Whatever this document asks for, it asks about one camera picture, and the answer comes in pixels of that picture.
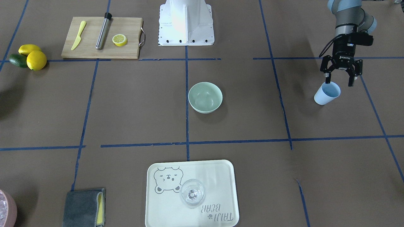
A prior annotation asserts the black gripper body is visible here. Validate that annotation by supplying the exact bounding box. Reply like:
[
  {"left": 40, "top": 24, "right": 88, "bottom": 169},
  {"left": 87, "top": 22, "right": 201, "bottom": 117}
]
[{"left": 320, "top": 34, "right": 363, "bottom": 76}]

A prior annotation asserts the light blue plastic cup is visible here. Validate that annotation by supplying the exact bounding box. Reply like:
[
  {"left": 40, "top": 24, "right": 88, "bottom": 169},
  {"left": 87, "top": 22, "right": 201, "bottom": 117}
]
[{"left": 314, "top": 82, "right": 341, "bottom": 105}]

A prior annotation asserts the green ceramic bowl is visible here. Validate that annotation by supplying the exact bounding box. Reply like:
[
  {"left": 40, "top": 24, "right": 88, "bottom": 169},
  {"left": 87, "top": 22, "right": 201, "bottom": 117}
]
[{"left": 187, "top": 82, "right": 223, "bottom": 114}]

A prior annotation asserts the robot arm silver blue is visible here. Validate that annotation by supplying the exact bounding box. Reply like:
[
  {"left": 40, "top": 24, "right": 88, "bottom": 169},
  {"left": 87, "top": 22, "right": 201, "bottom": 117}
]
[{"left": 319, "top": 0, "right": 377, "bottom": 87}]

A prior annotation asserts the pink bowl with ice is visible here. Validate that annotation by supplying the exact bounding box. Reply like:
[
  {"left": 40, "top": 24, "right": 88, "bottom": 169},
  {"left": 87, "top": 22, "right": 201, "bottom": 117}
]
[{"left": 0, "top": 190, "right": 17, "bottom": 227}]

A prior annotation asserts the clear wine glass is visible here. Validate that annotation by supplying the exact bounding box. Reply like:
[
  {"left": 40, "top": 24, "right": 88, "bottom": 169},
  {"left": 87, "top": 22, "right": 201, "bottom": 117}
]
[{"left": 180, "top": 179, "right": 206, "bottom": 209}]

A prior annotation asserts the wooden cutting board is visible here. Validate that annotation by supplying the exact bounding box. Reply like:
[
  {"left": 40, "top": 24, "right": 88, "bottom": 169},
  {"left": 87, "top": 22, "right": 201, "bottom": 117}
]
[{"left": 61, "top": 17, "right": 146, "bottom": 60}]

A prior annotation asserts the lemon half slice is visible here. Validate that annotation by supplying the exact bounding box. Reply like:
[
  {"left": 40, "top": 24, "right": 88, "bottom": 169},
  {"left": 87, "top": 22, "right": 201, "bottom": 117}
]
[{"left": 112, "top": 34, "right": 128, "bottom": 47}]

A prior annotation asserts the cream bear tray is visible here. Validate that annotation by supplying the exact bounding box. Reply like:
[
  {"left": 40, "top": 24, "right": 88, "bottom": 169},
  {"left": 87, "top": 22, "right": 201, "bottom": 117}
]
[{"left": 145, "top": 160, "right": 240, "bottom": 227}]

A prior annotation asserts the yellow plastic knife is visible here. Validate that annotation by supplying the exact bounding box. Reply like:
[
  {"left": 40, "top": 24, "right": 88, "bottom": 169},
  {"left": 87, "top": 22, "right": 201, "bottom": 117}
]
[{"left": 71, "top": 20, "right": 86, "bottom": 50}]

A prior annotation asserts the grey folded cloth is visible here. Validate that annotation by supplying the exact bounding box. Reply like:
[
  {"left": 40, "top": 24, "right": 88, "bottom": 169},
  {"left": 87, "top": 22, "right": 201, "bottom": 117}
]
[{"left": 62, "top": 188, "right": 106, "bottom": 227}]

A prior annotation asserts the yellow lemon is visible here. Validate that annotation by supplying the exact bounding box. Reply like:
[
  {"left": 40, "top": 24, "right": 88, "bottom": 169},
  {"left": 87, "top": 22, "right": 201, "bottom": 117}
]
[
  {"left": 18, "top": 44, "right": 42, "bottom": 56},
  {"left": 27, "top": 50, "right": 47, "bottom": 71}
]

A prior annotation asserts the green avocado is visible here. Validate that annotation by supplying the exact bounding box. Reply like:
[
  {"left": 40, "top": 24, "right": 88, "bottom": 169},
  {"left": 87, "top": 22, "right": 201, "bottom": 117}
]
[{"left": 9, "top": 54, "right": 28, "bottom": 68}]

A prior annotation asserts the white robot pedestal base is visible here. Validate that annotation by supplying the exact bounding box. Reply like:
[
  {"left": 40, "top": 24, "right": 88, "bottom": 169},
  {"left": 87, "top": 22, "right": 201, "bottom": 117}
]
[{"left": 158, "top": 0, "right": 215, "bottom": 46}]

